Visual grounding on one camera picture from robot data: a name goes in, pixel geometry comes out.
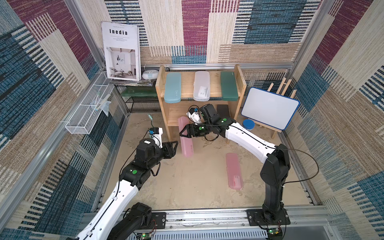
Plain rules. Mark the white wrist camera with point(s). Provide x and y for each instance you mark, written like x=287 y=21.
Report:
x=156 y=135
x=194 y=115

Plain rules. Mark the wooden two-tier shelf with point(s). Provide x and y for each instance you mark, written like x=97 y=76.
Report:
x=171 y=112

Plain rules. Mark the dark green pencil case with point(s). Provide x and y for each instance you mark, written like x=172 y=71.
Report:
x=229 y=86

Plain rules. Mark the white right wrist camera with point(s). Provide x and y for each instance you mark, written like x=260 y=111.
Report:
x=194 y=115

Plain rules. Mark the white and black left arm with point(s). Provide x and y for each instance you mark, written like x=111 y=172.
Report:
x=105 y=225

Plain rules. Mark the black wire mesh rack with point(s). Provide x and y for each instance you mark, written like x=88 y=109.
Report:
x=140 y=104

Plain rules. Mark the blue-lid pencil canister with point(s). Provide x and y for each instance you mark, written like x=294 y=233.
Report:
x=248 y=124

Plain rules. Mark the small whiteboard on easel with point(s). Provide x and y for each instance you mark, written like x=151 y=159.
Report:
x=270 y=110

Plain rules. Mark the green tray on rack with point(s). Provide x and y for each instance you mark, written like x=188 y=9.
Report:
x=139 y=92

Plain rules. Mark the teal giraffe desk lamp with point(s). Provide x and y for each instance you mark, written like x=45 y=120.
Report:
x=151 y=119

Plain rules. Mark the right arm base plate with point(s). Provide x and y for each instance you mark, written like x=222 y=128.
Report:
x=259 y=217

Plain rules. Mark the Inedia magazine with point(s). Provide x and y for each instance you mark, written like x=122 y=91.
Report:
x=122 y=51

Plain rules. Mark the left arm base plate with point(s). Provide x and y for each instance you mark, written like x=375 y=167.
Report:
x=158 y=221

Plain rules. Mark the pink pencil case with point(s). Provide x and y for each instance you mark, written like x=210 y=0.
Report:
x=235 y=179
x=186 y=143

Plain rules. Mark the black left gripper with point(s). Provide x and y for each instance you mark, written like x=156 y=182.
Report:
x=168 y=152

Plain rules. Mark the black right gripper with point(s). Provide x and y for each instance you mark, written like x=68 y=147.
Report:
x=190 y=130

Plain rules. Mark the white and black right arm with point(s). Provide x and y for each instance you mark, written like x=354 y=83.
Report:
x=275 y=159

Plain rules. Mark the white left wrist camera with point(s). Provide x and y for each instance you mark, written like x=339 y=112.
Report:
x=156 y=135

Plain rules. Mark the black pencil case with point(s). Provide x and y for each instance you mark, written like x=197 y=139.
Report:
x=223 y=111

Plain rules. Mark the white wire basket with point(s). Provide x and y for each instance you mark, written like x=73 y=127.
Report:
x=87 y=113

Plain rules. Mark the translucent white pencil case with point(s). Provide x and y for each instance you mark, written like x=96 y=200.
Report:
x=202 y=86

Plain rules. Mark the light teal pencil case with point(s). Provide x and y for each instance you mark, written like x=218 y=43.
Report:
x=173 y=88

